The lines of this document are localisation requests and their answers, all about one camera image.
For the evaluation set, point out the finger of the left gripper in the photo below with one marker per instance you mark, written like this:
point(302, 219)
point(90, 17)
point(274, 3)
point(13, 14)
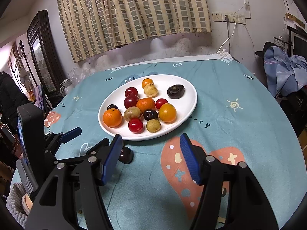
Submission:
point(93, 148)
point(53, 139)

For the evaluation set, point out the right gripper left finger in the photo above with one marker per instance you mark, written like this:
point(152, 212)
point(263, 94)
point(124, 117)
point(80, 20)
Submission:
point(54, 206)

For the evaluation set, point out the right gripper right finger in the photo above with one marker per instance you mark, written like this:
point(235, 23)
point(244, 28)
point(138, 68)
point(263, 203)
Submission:
point(247, 208)

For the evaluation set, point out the black plum front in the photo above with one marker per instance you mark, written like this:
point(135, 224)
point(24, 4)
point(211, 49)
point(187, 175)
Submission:
point(126, 155)

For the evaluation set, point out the black plum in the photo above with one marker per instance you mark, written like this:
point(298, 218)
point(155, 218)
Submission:
point(150, 114)
point(112, 106)
point(126, 155)

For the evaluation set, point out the large orange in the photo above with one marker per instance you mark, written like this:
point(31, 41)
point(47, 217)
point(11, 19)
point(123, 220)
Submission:
point(112, 118)

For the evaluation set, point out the red cherry tomato front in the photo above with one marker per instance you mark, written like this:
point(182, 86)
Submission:
point(135, 125)

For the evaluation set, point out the red cherry tomato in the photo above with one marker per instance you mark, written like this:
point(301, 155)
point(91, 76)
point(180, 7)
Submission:
point(160, 102)
point(135, 125)

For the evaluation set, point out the beige potato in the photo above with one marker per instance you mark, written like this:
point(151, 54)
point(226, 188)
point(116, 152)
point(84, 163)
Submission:
point(131, 113)

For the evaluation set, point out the dark red plum front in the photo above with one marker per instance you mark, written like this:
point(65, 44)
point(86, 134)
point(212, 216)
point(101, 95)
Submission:
point(131, 100)

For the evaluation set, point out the dark red plum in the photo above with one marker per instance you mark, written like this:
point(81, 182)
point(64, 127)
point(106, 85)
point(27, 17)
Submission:
point(131, 91)
point(131, 100)

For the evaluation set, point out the small mandarin orange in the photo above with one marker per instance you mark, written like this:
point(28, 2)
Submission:
point(145, 103)

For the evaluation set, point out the dark red plum back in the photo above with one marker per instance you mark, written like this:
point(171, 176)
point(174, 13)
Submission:
point(131, 91)

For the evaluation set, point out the red cherry tomato back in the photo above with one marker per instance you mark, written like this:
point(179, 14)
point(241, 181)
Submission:
point(160, 102)

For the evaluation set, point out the yellow orange persimmon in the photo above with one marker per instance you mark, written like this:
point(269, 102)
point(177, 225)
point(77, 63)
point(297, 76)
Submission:
point(167, 113)

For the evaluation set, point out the pale yellow small fruit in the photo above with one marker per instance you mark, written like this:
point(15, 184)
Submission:
point(150, 90)

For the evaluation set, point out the small orange kumquat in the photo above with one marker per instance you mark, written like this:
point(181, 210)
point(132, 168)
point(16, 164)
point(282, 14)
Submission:
point(146, 82)

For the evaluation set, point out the dark purple mangosteen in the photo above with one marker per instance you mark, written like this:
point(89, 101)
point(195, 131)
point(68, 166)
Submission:
point(176, 91)

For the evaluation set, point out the grey knit sleeve forearm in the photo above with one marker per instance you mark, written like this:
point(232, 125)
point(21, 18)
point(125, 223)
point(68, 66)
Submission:
point(16, 204)

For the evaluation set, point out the person left hand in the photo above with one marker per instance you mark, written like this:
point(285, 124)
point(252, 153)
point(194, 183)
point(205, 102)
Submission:
point(26, 203)

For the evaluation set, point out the white kettle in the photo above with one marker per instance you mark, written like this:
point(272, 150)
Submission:
point(66, 87)

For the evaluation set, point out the white oval plate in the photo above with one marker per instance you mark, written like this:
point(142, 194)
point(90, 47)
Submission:
point(184, 106)

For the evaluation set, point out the person in black coat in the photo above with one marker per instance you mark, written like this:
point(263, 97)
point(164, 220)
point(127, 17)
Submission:
point(11, 98)

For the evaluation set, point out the dark framed picture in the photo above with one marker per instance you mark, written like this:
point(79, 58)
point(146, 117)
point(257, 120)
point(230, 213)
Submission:
point(44, 54)

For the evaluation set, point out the teal patterned tablecloth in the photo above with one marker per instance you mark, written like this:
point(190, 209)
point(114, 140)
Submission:
point(235, 119)

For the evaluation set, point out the striped checkered curtain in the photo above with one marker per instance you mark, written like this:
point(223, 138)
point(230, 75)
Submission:
point(92, 27)

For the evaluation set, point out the blue clothes pile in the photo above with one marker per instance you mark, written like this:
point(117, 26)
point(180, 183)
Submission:
point(284, 74)

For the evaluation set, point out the wall power strip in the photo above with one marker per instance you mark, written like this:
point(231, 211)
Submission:
point(231, 18)

